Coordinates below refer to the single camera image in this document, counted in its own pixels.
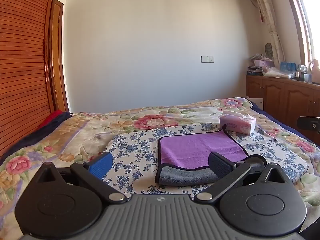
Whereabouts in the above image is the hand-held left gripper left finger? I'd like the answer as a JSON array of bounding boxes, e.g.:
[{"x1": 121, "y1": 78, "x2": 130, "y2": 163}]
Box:
[{"x1": 36, "y1": 151, "x2": 128, "y2": 204}]

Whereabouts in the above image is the patterned beige curtain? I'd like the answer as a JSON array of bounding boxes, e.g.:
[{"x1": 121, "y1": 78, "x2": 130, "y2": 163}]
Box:
[{"x1": 247, "y1": 0, "x2": 286, "y2": 68}]

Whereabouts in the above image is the clear plastic bag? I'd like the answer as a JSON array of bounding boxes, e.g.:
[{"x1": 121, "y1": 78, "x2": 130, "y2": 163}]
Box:
[{"x1": 262, "y1": 67, "x2": 296, "y2": 79}]

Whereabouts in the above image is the white cardboard box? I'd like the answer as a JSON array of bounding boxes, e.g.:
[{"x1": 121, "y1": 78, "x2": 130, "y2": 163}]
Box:
[{"x1": 246, "y1": 96, "x2": 264, "y2": 109}]

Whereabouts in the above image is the wooden cabinet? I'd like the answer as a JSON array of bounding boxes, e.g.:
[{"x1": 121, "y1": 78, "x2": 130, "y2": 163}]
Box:
[{"x1": 245, "y1": 74, "x2": 320, "y2": 127}]

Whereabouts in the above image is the wooden window frame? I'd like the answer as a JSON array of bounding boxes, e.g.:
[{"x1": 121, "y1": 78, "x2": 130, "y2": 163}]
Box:
[{"x1": 282, "y1": 0, "x2": 320, "y2": 64}]

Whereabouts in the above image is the red cloth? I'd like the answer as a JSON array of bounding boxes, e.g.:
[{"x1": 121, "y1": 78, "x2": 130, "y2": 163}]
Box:
[{"x1": 37, "y1": 109, "x2": 63, "y2": 131}]

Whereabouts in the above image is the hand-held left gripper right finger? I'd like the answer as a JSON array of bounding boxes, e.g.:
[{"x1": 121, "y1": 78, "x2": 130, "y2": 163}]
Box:
[{"x1": 194, "y1": 151, "x2": 287, "y2": 204}]

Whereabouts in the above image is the pink tissue box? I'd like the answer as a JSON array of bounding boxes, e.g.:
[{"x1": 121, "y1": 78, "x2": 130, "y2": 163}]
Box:
[{"x1": 219, "y1": 110, "x2": 256, "y2": 135}]

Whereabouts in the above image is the stack of books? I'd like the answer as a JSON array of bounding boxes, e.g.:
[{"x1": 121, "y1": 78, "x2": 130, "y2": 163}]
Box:
[{"x1": 246, "y1": 66, "x2": 263, "y2": 76}]

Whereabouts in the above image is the pink printed box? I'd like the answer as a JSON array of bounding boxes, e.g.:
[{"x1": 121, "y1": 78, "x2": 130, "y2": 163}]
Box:
[{"x1": 254, "y1": 59, "x2": 274, "y2": 71}]

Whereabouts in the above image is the dark hand fan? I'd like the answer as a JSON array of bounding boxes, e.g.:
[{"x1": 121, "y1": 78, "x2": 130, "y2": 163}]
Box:
[{"x1": 265, "y1": 42, "x2": 275, "y2": 59}]

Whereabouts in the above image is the wooden door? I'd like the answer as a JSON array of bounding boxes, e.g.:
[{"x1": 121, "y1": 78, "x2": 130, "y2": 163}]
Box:
[{"x1": 49, "y1": 0, "x2": 70, "y2": 112}]

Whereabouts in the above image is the floral bedspread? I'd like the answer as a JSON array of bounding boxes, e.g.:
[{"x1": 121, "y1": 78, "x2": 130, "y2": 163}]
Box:
[{"x1": 0, "y1": 97, "x2": 320, "y2": 230}]

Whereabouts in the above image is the blue printed box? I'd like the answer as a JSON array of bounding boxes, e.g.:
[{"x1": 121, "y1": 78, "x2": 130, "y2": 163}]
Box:
[{"x1": 280, "y1": 62, "x2": 297, "y2": 72}]

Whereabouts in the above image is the blue floral white cloth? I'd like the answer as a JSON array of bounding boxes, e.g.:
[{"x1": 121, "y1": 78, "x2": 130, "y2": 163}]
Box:
[{"x1": 98, "y1": 122, "x2": 309, "y2": 201}]

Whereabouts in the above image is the purple and grey towel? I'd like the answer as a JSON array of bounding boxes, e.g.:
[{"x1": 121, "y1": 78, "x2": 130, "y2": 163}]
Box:
[{"x1": 155, "y1": 127, "x2": 267, "y2": 186}]

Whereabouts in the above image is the pink plastic jug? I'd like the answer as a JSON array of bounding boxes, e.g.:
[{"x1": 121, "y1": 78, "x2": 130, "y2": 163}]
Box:
[{"x1": 309, "y1": 58, "x2": 320, "y2": 83}]

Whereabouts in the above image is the slatted wooden wardrobe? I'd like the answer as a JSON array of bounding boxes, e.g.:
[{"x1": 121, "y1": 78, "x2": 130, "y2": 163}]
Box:
[{"x1": 0, "y1": 0, "x2": 60, "y2": 158}]

